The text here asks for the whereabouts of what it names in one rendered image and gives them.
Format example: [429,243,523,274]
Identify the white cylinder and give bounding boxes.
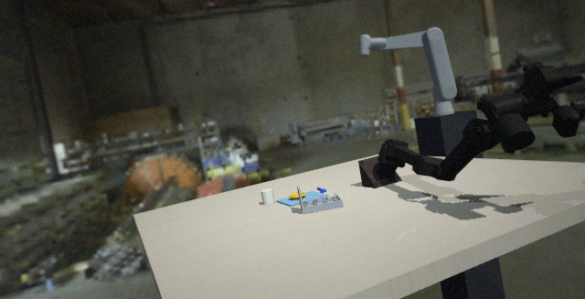
[261,188,275,205]

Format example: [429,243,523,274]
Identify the yellow plate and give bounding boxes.
[289,192,306,200]

